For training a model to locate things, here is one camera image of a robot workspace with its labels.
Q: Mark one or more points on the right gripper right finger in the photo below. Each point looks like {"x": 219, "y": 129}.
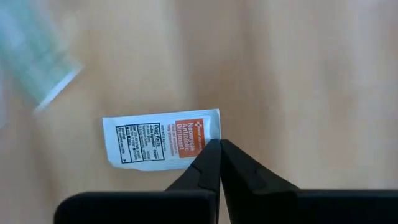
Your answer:
{"x": 242, "y": 180}

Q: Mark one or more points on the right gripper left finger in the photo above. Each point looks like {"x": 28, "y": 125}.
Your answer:
{"x": 202, "y": 174}

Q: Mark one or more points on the red antibiotic ointment packet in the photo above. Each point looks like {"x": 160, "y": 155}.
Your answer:
{"x": 149, "y": 140}

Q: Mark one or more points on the green striped bandage wrapper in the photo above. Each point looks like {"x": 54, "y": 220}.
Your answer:
{"x": 31, "y": 53}

